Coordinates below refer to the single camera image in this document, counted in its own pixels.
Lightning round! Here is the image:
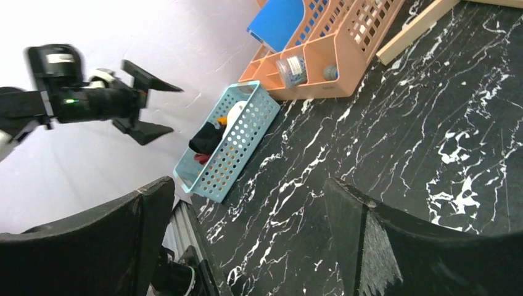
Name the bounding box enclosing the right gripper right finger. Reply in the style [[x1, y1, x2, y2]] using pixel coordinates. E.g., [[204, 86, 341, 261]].
[[324, 178, 522, 295]]

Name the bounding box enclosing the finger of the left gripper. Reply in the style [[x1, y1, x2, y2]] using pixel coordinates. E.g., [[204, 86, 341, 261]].
[[121, 59, 184, 93], [112, 118, 174, 146]]

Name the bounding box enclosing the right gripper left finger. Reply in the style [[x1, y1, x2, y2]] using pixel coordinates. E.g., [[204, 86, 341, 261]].
[[1, 176, 175, 295]]

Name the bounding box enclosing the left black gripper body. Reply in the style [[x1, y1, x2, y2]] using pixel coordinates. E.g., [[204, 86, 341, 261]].
[[61, 68, 147, 123]]

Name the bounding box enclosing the black sock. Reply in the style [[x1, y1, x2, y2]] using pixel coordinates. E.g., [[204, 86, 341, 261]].
[[188, 122, 226, 154]]

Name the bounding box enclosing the orange striped-cuff sock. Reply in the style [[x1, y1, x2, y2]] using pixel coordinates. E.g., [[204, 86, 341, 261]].
[[216, 117, 228, 126]]

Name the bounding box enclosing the white sock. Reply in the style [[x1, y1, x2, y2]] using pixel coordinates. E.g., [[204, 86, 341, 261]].
[[223, 101, 247, 137]]

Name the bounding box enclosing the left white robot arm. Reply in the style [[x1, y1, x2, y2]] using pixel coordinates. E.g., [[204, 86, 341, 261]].
[[1, 44, 183, 160]]

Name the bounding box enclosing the light blue plastic basket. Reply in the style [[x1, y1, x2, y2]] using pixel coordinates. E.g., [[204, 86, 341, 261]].
[[173, 81, 281, 203]]

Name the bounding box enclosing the blue folder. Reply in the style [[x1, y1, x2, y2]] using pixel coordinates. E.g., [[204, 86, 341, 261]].
[[246, 0, 305, 52]]

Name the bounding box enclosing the small blue cap bottle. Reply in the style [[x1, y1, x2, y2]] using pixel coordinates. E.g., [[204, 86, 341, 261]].
[[323, 64, 339, 81]]

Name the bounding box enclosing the peach file organizer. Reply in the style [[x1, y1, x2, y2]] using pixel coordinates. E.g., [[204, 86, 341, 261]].
[[239, 0, 403, 101]]

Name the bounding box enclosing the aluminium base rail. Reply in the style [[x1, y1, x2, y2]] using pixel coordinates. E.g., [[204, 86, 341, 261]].
[[161, 200, 223, 296]]

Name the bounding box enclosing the wooden hanging rack frame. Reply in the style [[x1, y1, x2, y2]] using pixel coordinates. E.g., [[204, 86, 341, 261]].
[[371, 1, 522, 66]]

